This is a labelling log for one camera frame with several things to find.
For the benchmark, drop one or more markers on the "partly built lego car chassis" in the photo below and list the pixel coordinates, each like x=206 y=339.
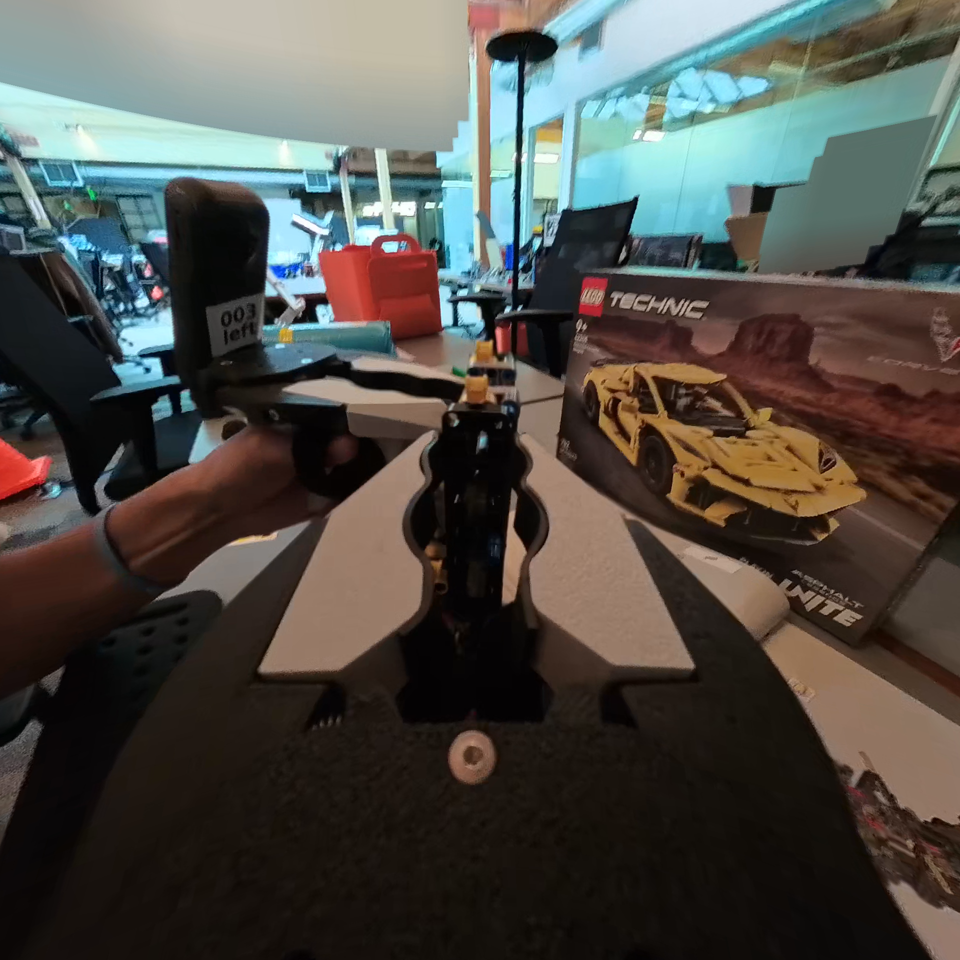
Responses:
x=472 y=450

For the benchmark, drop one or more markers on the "person's left hand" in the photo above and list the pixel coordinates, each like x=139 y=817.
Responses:
x=225 y=495

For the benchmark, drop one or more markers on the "black mesh chair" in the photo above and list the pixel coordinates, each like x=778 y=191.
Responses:
x=585 y=240

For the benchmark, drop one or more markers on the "cardboard box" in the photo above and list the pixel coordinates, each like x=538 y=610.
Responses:
x=746 y=232

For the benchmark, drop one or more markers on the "orange traffic cone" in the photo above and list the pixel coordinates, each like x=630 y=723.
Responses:
x=22 y=469

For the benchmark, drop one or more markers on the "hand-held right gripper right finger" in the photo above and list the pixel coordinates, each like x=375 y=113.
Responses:
x=607 y=600

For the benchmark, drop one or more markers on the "red bag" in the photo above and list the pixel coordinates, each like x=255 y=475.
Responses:
x=390 y=292

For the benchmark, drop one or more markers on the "person's left forearm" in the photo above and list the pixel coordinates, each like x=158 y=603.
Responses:
x=52 y=600

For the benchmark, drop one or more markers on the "lego set box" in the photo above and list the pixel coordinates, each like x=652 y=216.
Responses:
x=750 y=337

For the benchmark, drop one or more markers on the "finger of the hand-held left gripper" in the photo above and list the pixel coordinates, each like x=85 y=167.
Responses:
x=390 y=366
x=390 y=416

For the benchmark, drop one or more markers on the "black mat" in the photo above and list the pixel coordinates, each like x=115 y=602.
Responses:
x=127 y=652

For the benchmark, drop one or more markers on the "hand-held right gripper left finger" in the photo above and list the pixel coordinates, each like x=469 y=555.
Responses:
x=345 y=600

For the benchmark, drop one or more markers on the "teal rolled bundle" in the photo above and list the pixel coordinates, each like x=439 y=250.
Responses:
x=352 y=337

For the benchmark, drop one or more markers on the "open instruction booklet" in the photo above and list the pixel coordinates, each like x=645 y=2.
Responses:
x=862 y=712

